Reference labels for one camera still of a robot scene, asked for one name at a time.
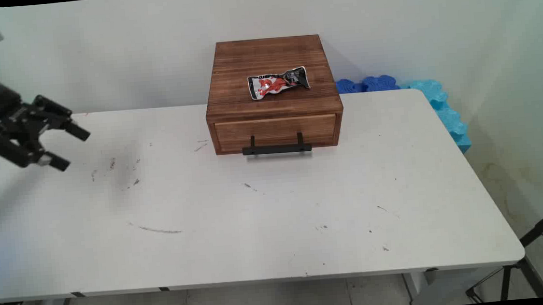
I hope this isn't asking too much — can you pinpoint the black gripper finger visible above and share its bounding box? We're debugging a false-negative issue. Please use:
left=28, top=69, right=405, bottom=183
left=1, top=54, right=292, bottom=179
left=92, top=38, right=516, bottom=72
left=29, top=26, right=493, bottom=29
left=0, top=127, right=71, bottom=177
left=29, top=91, right=92, bottom=145

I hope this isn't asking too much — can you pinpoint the brown wooden drawer cabinet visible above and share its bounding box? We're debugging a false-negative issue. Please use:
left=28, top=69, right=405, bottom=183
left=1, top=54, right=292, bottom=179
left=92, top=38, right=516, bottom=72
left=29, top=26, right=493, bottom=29
left=200, top=32, right=347, bottom=157

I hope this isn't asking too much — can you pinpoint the crumpled red black snack packet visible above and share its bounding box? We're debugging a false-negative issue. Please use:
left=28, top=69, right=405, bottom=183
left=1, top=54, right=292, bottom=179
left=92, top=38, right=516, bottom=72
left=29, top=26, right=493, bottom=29
left=246, top=66, right=312, bottom=102

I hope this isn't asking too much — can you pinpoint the light blue foam mat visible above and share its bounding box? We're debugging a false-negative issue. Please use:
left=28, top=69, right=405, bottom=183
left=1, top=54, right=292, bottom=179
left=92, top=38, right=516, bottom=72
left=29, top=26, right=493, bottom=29
left=397, top=76, right=472, bottom=159

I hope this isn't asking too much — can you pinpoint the black camera tripod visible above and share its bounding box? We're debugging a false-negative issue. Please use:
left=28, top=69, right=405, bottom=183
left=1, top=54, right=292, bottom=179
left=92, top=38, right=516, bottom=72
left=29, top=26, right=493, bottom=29
left=459, top=201, right=543, bottom=305

